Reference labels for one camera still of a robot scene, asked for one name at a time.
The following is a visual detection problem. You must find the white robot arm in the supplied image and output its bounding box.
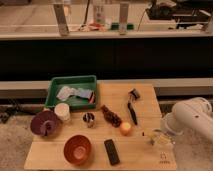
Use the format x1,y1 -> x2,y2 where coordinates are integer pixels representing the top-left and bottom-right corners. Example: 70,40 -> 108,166
160,97 -> 213,142

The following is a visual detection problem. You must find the small metal cup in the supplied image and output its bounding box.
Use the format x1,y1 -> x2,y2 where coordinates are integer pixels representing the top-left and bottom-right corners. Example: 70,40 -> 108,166
83,113 -> 95,128

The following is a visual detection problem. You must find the white plastic cup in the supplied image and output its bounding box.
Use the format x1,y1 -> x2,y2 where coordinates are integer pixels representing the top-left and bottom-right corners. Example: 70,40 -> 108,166
54,103 -> 70,121

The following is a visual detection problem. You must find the yellow banana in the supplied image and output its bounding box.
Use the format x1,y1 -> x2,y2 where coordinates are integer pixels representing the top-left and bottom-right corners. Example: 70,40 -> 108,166
143,129 -> 172,146

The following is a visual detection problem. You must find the red item in tray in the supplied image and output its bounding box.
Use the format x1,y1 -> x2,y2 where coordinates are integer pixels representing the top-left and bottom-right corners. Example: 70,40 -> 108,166
89,93 -> 95,103

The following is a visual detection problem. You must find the green plastic tray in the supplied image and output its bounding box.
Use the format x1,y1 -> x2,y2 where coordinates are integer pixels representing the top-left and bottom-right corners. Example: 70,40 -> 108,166
45,75 -> 97,110

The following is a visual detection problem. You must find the black brush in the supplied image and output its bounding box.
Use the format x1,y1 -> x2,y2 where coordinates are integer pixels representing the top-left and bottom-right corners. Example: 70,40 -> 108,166
127,89 -> 140,125

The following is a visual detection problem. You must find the crumpled grey cloth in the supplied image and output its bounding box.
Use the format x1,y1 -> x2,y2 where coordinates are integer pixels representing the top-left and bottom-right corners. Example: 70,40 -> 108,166
57,86 -> 93,101

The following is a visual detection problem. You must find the orange fruit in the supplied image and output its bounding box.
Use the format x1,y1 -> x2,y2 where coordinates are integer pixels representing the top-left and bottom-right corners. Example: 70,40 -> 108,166
119,122 -> 132,136

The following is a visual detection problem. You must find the orange bowl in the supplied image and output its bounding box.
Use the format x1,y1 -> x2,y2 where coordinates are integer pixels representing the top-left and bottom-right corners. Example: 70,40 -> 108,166
63,135 -> 92,165

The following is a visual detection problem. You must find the black remote control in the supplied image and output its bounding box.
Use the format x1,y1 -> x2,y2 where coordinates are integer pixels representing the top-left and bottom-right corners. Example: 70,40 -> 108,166
104,139 -> 120,165

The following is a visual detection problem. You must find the black machine in background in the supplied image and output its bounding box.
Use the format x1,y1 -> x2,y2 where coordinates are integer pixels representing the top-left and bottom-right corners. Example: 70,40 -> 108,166
146,0 -> 213,29

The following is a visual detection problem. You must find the right metal post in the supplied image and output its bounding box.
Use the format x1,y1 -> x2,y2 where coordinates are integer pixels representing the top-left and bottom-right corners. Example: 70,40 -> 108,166
119,2 -> 129,35

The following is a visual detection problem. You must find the metal post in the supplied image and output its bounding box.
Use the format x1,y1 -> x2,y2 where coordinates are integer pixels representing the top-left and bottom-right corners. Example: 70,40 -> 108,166
119,2 -> 129,35
53,3 -> 69,36

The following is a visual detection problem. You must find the left metal post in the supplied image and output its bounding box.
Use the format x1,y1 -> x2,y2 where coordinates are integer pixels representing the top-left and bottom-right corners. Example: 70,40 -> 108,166
53,3 -> 69,36

